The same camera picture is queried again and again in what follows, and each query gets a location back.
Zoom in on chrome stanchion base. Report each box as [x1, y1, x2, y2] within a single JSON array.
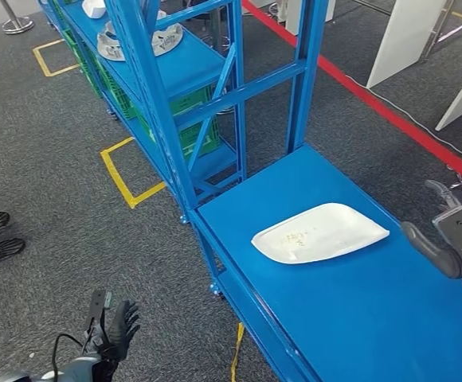
[[0, 0, 35, 36]]

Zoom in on blue metal shelf rack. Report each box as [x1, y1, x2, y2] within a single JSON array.
[[37, 0, 249, 223], [107, 0, 462, 382]]

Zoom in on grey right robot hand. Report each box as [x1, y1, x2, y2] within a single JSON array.
[[400, 179, 462, 280]]

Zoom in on steel frame table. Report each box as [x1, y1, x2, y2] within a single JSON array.
[[420, 0, 462, 60]]

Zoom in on green plastic crate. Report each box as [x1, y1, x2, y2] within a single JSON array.
[[137, 85, 221, 160], [52, 0, 102, 99], [95, 60, 138, 121]]

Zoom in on small white plastic part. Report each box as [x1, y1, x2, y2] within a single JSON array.
[[81, 0, 107, 20]]

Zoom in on white plastic shell part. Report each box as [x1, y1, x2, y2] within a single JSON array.
[[251, 202, 391, 266]]

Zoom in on grey round metal part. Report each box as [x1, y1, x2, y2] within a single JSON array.
[[151, 23, 184, 58], [96, 20, 128, 62]]

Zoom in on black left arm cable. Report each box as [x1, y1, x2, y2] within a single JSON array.
[[52, 333, 85, 382]]

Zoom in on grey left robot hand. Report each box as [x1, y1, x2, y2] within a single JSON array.
[[99, 300, 141, 363]]

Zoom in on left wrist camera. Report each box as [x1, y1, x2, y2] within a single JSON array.
[[83, 288, 113, 346]]

